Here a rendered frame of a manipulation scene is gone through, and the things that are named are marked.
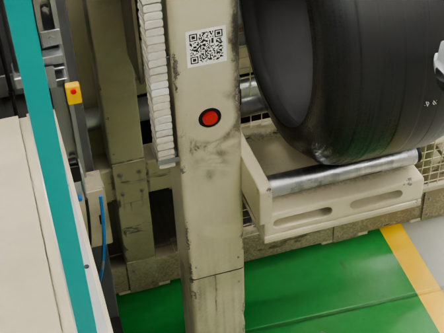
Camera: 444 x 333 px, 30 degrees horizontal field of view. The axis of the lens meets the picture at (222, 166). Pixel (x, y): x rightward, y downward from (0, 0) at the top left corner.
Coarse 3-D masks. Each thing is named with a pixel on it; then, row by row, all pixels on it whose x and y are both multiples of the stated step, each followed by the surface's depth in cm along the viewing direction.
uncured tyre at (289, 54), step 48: (240, 0) 179; (288, 0) 190; (336, 0) 135; (384, 0) 134; (432, 0) 136; (288, 48) 191; (336, 48) 137; (384, 48) 136; (432, 48) 139; (288, 96) 187; (336, 96) 142; (384, 96) 141; (432, 96) 144; (336, 144) 151; (384, 144) 152
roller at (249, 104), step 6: (246, 96) 189; (252, 96) 189; (258, 96) 189; (246, 102) 188; (252, 102) 188; (258, 102) 188; (240, 108) 187; (246, 108) 188; (252, 108) 188; (258, 108) 188; (264, 108) 189; (240, 114) 188; (246, 114) 189; (252, 114) 189
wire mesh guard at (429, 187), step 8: (240, 24) 199; (240, 32) 199; (248, 56) 205; (240, 88) 210; (424, 152) 245; (424, 160) 247; (432, 160) 248; (424, 184) 255; (432, 184) 255; (440, 184) 255; (248, 216) 239; (248, 224) 241; (248, 232) 242; (256, 232) 243
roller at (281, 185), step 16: (368, 160) 171; (384, 160) 171; (400, 160) 172; (416, 160) 173; (272, 176) 167; (288, 176) 167; (304, 176) 167; (320, 176) 168; (336, 176) 169; (352, 176) 170; (272, 192) 166; (288, 192) 168
